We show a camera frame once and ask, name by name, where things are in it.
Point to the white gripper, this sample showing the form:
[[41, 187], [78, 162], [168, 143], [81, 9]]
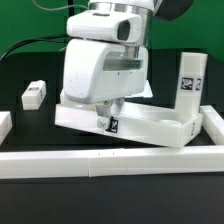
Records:
[[98, 71]]

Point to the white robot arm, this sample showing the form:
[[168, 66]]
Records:
[[125, 22]]

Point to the fiducial marker sheet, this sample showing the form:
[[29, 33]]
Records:
[[146, 93]]

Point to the white L-shaped guide fence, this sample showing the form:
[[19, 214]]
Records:
[[90, 163]]

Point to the white block at left edge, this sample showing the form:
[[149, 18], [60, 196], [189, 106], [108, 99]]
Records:
[[5, 125]]

